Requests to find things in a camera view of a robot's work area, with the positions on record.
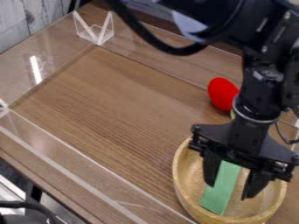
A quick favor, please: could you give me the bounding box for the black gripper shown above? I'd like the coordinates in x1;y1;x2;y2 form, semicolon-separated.
189;111;299;200

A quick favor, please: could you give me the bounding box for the green rectangular block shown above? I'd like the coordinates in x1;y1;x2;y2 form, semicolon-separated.
199;161;241;215

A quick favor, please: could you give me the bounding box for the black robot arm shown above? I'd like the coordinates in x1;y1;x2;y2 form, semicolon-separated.
155;0;299;199

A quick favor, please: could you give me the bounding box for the brown wooden bowl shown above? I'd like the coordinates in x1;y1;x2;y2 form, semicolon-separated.
173;139;288;224

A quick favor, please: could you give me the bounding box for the red plush strawberry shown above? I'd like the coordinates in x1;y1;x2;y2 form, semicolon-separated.
209;77;240;112

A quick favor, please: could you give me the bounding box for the black table leg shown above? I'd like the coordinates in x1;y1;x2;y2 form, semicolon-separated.
27;185;43;202

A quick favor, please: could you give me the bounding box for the black cable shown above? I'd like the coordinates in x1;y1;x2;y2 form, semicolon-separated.
105;0;211;57

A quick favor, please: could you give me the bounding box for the clear acrylic corner bracket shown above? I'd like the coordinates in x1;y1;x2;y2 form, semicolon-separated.
73;11;115;46

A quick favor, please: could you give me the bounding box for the clear acrylic tray wall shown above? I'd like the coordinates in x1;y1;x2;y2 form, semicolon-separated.
0;17;242;224

